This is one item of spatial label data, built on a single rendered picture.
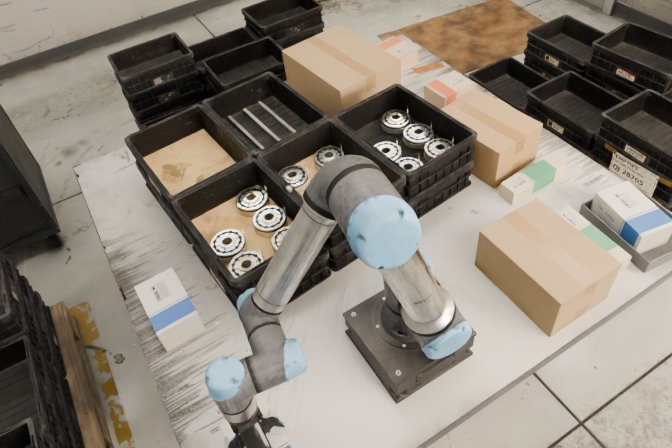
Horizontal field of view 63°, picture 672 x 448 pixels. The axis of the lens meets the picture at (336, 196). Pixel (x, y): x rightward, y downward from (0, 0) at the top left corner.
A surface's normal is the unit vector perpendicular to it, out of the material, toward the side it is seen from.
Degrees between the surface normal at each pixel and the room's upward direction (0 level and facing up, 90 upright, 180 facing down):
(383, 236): 81
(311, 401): 0
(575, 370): 0
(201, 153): 0
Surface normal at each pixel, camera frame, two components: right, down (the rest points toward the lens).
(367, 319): -0.12, -0.72
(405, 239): 0.33, 0.52
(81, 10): 0.51, 0.58
